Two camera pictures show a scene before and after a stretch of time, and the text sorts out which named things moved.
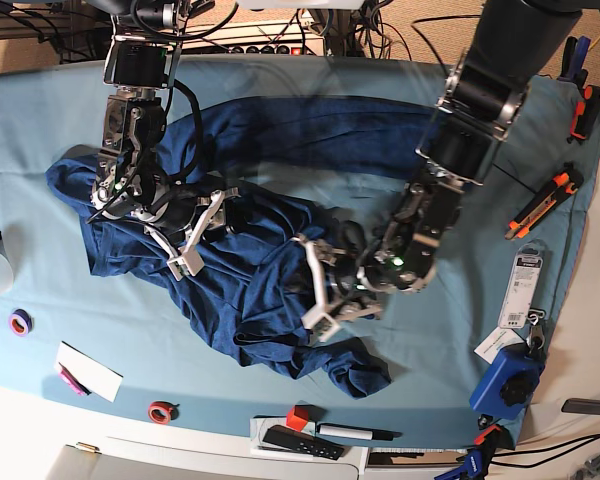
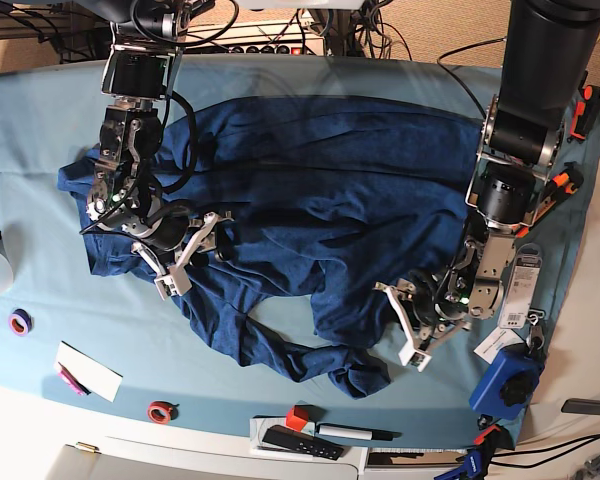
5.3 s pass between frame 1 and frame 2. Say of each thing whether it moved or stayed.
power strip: stayed
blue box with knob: stayed
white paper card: stayed
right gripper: moved
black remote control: stayed
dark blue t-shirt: moved
